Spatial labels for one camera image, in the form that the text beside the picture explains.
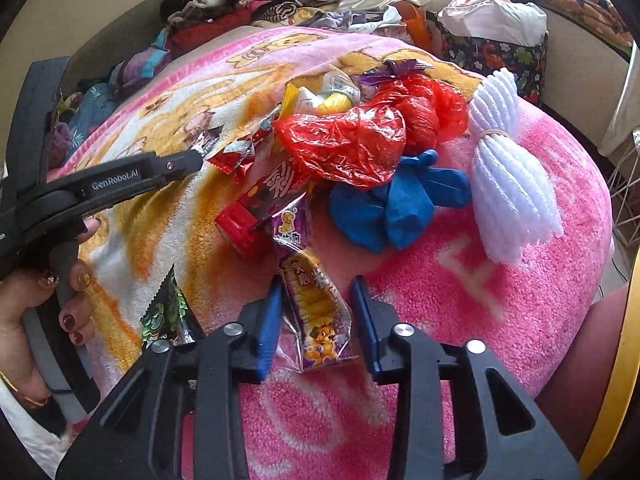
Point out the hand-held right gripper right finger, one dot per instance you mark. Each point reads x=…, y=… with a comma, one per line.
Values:
x=364, y=325

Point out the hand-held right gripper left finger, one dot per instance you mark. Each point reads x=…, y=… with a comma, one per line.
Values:
x=271, y=322

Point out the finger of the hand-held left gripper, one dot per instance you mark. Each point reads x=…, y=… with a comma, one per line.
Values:
x=175, y=166

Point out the purple dog snack packet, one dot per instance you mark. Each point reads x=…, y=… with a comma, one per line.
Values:
x=315, y=310

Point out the red foil wrapper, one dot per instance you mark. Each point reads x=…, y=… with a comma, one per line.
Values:
x=235, y=155

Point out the red plastic bag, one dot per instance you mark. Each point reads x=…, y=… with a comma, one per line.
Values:
x=350, y=145

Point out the white foam net bundle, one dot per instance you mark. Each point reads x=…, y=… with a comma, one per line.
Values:
x=505, y=185

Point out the yellow rimmed trash bin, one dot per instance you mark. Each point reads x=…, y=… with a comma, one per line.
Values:
x=617, y=385

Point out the person's left hand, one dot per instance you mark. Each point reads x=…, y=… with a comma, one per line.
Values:
x=20, y=320

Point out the red candy tube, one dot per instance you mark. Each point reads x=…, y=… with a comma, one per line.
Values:
x=240, y=227

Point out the pink printed blanket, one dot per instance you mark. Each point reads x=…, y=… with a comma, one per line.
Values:
x=450, y=285

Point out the purple bear snack packet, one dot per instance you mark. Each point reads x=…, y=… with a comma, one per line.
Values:
x=290, y=227

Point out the green snack packet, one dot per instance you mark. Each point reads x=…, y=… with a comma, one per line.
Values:
x=165, y=315

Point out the blue balloon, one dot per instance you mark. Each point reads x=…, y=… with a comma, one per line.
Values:
x=440, y=185
x=355, y=215

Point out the pile of clothes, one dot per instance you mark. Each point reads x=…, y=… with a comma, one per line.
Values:
x=210, y=35

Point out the yellow white wrapper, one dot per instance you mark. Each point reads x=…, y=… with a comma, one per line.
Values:
x=332, y=95

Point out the lavender cloth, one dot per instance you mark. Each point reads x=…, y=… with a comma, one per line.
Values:
x=360, y=20

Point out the purple candy wrapper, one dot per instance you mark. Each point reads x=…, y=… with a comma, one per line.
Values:
x=395, y=72

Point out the orange bag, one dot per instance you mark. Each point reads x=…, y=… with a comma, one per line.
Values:
x=415, y=25

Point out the dinosaur print basket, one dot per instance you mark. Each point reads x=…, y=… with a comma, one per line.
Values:
x=500, y=67

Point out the white window bench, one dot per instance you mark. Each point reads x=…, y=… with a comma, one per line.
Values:
x=580, y=80

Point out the white plastic bag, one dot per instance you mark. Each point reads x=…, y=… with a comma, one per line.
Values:
x=500, y=20

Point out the orange floral blanket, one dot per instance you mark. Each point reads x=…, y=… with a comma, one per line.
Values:
x=585, y=7

